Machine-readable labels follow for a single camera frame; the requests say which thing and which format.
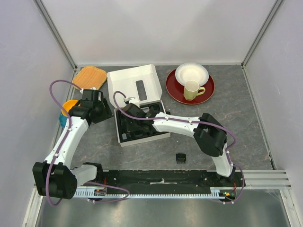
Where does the red round plate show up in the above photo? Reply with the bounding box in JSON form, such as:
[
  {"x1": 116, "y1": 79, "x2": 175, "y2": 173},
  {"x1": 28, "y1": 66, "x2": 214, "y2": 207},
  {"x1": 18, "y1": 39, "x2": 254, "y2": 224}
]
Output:
[{"x1": 166, "y1": 69, "x2": 215, "y2": 105}]

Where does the white ceramic bowl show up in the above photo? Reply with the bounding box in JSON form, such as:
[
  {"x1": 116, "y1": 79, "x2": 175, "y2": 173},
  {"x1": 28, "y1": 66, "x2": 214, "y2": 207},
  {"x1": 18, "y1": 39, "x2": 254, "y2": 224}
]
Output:
[{"x1": 175, "y1": 62, "x2": 209, "y2": 86}]

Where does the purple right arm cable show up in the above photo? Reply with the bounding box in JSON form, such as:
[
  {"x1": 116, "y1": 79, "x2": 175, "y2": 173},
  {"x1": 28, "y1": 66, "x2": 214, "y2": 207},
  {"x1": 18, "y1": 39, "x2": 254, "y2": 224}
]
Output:
[{"x1": 113, "y1": 91, "x2": 246, "y2": 205}]

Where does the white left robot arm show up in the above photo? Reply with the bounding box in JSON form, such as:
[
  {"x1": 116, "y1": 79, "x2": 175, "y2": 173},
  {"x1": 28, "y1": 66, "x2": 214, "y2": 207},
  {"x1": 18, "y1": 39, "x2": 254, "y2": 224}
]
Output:
[{"x1": 32, "y1": 89, "x2": 113, "y2": 199}]

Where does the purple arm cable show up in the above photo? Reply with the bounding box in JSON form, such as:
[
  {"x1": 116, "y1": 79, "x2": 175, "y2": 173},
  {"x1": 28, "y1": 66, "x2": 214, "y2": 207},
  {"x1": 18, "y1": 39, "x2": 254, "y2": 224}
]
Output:
[
  {"x1": 113, "y1": 91, "x2": 246, "y2": 205},
  {"x1": 46, "y1": 79, "x2": 131, "y2": 206}
]

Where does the white cardboard box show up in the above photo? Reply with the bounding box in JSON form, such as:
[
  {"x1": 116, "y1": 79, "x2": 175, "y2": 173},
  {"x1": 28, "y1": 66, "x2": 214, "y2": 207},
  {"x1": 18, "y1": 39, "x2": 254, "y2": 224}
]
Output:
[{"x1": 107, "y1": 64, "x2": 166, "y2": 136}]

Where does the light green mug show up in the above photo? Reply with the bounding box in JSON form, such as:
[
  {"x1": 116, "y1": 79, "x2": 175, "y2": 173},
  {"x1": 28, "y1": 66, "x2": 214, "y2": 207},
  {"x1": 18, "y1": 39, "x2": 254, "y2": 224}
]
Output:
[{"x1": 183, "y1": 80, "x2": 206, "y2": 101}]

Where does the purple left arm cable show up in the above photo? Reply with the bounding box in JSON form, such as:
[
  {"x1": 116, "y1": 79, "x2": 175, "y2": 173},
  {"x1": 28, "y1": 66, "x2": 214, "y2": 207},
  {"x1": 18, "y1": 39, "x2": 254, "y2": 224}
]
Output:
[{"x1": 46, "y1": 79, "x2": 131, "y2": 206}]

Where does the teal dotted plate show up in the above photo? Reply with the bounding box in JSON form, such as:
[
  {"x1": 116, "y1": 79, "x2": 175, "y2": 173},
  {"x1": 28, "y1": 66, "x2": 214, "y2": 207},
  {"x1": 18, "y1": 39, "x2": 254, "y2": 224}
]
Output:
[{"x1": 59, "y1": 113, "x2": 68, "y2": 128}]

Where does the black plastic insert tray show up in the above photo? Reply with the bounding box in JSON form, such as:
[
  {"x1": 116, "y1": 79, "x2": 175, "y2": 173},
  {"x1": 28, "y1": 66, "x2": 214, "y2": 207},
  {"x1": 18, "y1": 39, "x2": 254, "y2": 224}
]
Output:
[{"x1": 115, "y1": 102, "x2": 170, "y2": 147}]

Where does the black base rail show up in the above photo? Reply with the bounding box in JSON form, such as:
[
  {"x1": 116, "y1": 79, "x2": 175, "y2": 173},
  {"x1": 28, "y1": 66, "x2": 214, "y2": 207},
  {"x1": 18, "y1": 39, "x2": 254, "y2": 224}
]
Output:
[{"x1": 93, "y1": 170, "x2": 246, "y2": 195}]

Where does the woven orange tray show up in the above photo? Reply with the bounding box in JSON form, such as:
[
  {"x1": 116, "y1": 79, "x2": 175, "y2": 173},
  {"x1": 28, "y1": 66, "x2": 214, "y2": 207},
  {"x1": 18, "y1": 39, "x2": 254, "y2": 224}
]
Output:
[{"x1": 72, "y1": 66, "x2": 107, "y2": 90}]

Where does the light blue cable duct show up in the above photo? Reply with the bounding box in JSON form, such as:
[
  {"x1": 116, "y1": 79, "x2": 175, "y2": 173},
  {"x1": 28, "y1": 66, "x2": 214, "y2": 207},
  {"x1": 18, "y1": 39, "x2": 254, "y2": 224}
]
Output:
[{"x1": 75, "y1": 188, "x2": 235, "y2": 198}]

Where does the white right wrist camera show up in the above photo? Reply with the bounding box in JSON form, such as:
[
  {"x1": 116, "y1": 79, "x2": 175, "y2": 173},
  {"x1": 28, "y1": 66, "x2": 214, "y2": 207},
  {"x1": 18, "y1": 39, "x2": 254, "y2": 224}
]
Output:
[{"x1": 124, "y1": 96, "x2": 140, "y2": 106}]

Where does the orange small bowl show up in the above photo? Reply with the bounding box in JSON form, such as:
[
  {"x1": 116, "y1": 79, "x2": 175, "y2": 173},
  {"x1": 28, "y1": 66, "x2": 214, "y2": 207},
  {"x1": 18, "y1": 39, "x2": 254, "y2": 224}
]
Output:
[{"x1": 63, "y1": 99, "x2": 78, "y2": 112}]

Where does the black guard comb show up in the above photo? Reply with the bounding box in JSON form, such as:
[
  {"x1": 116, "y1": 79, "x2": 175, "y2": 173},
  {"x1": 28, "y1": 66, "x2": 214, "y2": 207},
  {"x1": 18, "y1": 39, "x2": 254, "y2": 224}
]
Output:
[{"x1": 176, "y1": 153, "x2": 187, "y2": 165}]

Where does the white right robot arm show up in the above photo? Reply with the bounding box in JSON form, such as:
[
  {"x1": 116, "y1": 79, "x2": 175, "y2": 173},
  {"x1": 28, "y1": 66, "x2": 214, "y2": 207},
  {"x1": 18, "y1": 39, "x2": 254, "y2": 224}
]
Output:
[{"x1": 118, "y1": 103, "x2": 236, "y2": 186}]

